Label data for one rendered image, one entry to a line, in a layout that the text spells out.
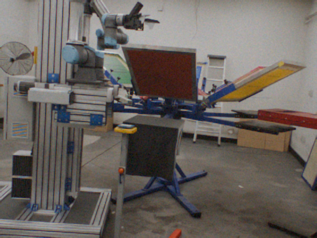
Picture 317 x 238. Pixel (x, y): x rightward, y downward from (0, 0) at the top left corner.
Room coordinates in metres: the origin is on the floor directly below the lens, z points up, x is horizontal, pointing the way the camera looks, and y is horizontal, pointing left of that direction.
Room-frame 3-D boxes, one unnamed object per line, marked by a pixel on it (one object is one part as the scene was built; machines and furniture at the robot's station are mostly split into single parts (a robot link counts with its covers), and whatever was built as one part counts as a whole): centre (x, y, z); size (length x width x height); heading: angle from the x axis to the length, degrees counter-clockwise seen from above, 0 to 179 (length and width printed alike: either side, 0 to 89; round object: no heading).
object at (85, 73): (2.44, 0.54, 1.31); 0.15 x 0.15 x 0.10
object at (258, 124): (3.55, -0.68, 0.91); 1.34 x 0.40 x 0.08; 50
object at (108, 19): (2.21, 0.35, 1.65); 0.11 x 0.08 x 0.09; 67
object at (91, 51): (2.43, 0.54, 1.42); 0.13 x 0.12 x 0.14; 157
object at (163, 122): (2.88, 0.02, 0.95); 0.48 x 0.44 x 0.01; 170
